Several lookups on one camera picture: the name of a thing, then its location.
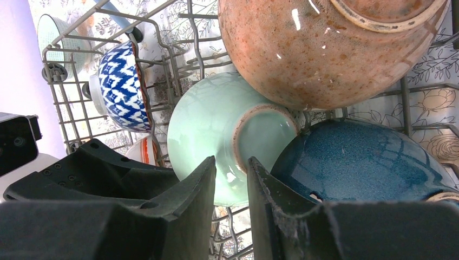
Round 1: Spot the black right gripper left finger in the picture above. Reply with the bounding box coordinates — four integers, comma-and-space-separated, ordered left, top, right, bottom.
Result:
1, 157, 216, 259

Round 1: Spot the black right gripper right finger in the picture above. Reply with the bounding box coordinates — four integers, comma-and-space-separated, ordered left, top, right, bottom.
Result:
247, 157, 458, 259

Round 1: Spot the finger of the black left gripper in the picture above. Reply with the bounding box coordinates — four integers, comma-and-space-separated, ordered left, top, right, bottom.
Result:
3, 139, 179, 208

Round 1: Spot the dark teal gold bowl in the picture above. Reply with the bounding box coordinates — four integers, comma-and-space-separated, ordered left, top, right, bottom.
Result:
271, 118, 458, 203

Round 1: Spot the light green bowl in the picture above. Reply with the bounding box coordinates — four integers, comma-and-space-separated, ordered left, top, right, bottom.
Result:
167, 72, 299, 207

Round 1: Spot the pale green checkered bowl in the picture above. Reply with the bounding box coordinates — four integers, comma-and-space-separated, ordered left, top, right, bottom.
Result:
37, 14, 93, 81

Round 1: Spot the white red patterned bowl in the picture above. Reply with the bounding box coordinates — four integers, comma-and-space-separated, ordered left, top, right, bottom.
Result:
126, 135, 160, 166

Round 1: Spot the blue white zigzag bowl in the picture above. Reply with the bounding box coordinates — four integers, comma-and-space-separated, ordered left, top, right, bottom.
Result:
97, 41, 152, 133

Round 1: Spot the light blue tripod stand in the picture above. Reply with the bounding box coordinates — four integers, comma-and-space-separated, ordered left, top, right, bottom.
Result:
101, 1, 143, 43

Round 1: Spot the pink speckled bowl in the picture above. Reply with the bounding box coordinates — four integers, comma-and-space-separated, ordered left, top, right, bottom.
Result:
218, 0, 450, 110

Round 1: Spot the grey wire dish rack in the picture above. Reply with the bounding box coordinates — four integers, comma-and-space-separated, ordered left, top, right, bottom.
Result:
41, 0, 459, 260

